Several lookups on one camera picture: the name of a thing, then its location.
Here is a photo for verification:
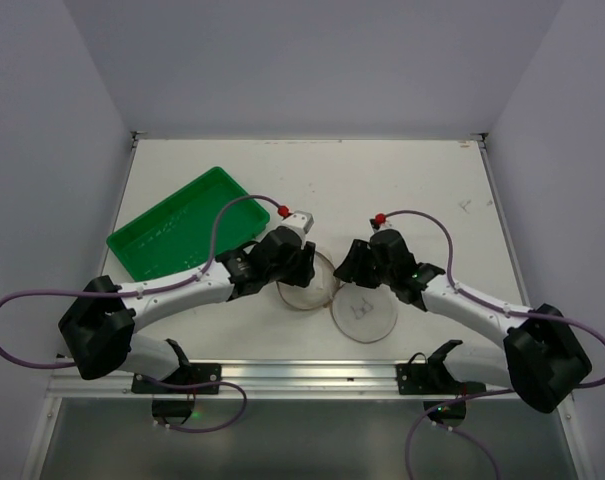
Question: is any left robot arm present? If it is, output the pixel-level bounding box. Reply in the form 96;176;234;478
58;226;316;388

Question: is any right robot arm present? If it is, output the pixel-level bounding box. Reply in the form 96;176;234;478
334;229;592;413

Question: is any green plastic tray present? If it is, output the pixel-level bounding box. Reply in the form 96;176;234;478
104;166;259;283

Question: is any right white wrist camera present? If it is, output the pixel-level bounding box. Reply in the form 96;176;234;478
369;213;393;233

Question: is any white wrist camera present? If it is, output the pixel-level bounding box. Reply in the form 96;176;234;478
369;213;393;233
277;205;314;236

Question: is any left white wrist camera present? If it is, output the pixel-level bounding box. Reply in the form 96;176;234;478
277;205;314;236

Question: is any aluminium front rail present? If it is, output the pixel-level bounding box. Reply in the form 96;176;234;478
46;360;513;401

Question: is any right black base bracket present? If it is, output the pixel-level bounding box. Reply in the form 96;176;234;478
395;352;486;396

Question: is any black base bracket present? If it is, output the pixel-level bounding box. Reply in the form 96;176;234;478
395;352;486;396
131;362;222;395

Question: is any left black base bracket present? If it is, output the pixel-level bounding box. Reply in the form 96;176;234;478
131;362;222;395

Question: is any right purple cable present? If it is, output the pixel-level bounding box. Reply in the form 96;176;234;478
384;209;605;391

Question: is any purple cable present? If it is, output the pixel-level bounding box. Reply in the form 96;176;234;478
0;194;288;371
384;209;605;391

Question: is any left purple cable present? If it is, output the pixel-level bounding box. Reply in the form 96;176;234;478
0;194;288;371

